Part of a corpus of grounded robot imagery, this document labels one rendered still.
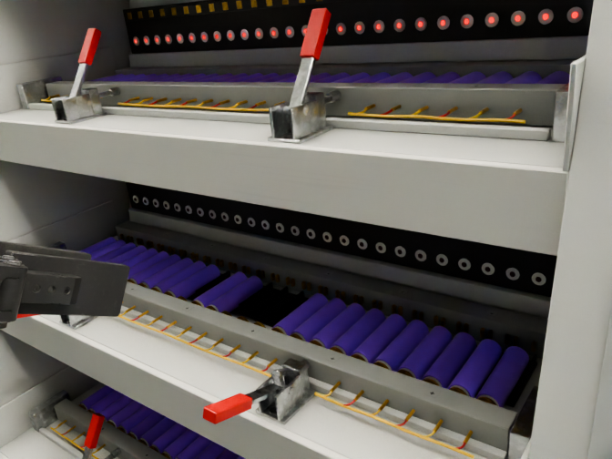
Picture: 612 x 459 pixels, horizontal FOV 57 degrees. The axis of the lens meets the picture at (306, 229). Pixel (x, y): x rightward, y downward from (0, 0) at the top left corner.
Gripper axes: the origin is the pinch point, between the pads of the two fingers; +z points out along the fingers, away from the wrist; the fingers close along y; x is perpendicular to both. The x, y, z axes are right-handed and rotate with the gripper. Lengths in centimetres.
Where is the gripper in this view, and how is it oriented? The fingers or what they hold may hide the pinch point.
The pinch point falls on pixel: (49, 279)
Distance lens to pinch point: 34.4
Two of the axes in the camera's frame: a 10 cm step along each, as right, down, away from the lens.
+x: -2.1, 9.8, -0.3
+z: 5.6, 1.5, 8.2
